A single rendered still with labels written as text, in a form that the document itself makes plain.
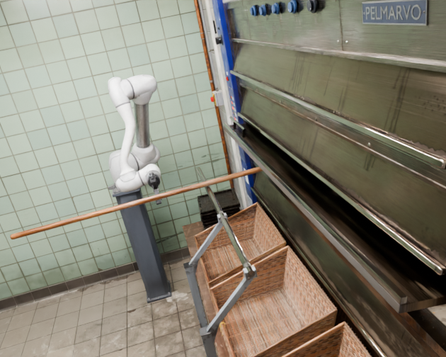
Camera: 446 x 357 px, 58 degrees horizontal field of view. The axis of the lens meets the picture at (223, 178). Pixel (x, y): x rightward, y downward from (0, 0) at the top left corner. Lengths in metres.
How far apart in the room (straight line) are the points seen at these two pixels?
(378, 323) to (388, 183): 0.56
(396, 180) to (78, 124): 2.70
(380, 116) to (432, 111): 0.18
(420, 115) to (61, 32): 2.79
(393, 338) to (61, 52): 2.84
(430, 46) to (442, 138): 0.19
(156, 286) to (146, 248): 0.37
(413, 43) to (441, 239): 0.45
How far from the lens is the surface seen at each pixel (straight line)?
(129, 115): 2.66
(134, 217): 3.13
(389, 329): 1.53
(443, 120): 0.96
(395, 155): 1.13
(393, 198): 1.19
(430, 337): 1.30
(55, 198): 3.67
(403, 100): 1.06
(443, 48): 0.95
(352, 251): 1.16
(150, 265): 3.34
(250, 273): 1.56
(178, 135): 3.47
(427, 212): 1.10
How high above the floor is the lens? 2.09
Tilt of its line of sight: 23 degrees down
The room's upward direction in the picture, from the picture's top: 12 degrees counter-clockwise
